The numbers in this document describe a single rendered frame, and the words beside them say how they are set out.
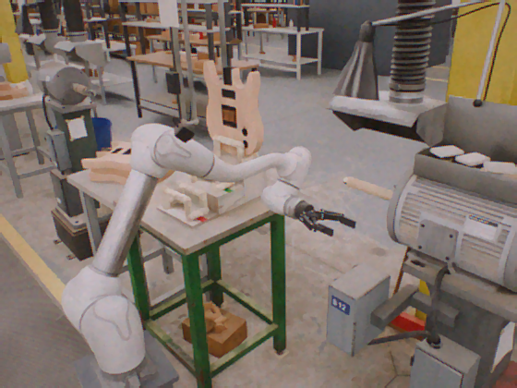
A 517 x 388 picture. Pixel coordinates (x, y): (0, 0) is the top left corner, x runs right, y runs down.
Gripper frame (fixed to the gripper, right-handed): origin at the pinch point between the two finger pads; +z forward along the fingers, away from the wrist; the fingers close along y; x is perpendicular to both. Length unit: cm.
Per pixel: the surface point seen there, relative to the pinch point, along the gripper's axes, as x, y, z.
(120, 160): -3, 25, -126
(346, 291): 3, 40, 32
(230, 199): -5, 8, -56
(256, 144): 19, -3, -53
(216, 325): -84, -1, -70
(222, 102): 35, 0, -75
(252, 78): 48, 1, -54
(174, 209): -13, 25, -73
